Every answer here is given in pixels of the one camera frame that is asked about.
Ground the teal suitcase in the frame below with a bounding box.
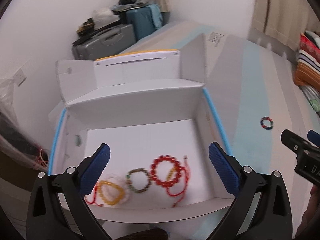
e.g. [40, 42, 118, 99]
[125, 4, 163, 41]

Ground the multicolour bead bracelet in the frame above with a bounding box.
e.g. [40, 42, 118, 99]
[260, 116, 274, 131]

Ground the grey suitcase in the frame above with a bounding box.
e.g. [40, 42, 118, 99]
[72, 24, 136, 61]

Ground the right hand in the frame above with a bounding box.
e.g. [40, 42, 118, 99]
[295, 185, 319, 237]

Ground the floral quilt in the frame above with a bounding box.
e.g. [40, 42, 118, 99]
[300, 85, 320, 115]

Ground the brown green bead bracelet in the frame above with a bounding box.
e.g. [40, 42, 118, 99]
[125, 167, 153, 195]

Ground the red cord bracelet gold bar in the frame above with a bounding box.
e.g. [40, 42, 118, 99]
[84, 184, 103, 207]

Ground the striped orange pillow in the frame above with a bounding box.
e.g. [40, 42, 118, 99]
[293, 30, 319, 92]

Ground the beige curtain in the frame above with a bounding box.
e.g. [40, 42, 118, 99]
[248, 0, 319, 62]

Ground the blue white cardboard box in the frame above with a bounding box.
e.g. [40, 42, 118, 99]
[48, 34, 233, 223]

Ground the yellow bead bracelet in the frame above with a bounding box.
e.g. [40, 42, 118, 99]
[96, 180, 126, 206]

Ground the striped bed sheet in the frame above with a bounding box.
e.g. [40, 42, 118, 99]
[117, 19, 320, 240]

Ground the white plastic bag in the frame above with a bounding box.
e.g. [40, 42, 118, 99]
[92, 7, 120, 30]

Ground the white bead bracelet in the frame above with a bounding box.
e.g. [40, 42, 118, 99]
[93, 173, 131, 208]

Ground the wall socket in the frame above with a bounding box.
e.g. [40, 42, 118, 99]
[13, 69, 27, 86]

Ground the red bead bracelet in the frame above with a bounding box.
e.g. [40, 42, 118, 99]
[150, 155, 185, 188]

